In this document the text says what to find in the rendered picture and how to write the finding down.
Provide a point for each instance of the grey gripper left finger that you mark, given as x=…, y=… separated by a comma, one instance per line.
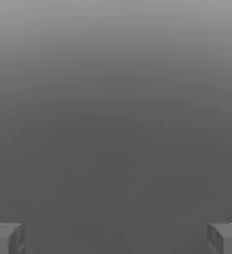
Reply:
x=2, y=240

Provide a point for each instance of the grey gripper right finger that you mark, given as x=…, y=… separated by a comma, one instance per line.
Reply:
x=229, y=240

